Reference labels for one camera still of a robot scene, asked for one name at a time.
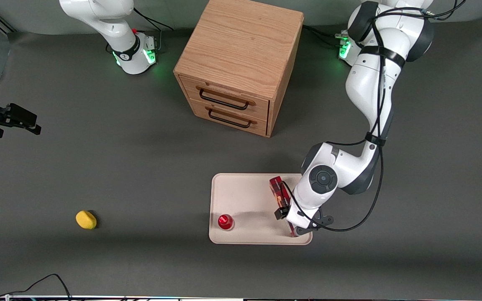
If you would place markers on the red cookie box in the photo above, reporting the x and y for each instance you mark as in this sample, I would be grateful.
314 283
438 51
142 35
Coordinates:
276 186

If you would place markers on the wooden drawer front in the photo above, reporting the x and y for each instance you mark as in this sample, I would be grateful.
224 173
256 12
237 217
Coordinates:
262 125
262 106

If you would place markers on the wooden drawer cabinet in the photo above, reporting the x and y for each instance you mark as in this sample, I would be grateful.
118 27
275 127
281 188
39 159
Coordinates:
241 46

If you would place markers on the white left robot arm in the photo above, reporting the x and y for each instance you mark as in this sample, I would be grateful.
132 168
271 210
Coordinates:
366 83

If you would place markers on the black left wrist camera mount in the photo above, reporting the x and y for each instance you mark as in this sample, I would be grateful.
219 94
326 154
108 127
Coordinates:
314 224

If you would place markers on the aluminium frame rail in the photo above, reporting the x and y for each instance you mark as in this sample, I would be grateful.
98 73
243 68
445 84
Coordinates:
0 20

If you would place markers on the cream plastic tray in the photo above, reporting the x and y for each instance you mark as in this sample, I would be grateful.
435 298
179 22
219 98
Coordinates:
245 200

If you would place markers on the yellow lemon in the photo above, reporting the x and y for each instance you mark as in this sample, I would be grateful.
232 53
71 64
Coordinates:
86 220

